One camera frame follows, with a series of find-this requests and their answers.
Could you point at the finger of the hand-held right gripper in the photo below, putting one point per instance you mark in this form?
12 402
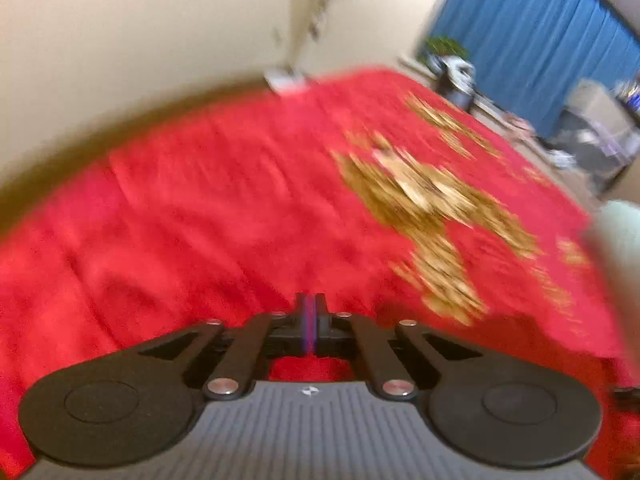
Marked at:
629 393

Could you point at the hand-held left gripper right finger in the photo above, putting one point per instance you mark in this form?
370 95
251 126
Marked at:
325 327

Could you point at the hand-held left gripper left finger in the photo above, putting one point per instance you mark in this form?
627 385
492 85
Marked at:
295 327

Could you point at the red gold-patterned blanket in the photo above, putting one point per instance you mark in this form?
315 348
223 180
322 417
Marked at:
200 210

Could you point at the grey storage box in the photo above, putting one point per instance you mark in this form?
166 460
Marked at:
595 130

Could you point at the black and white bag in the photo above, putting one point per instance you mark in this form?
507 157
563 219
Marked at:
457 80

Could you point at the green potted plant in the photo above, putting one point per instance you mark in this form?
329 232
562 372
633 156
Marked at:
445 47

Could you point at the white standing fan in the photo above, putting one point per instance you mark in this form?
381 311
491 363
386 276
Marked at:
312 10

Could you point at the blue curtain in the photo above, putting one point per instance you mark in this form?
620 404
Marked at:
540 40

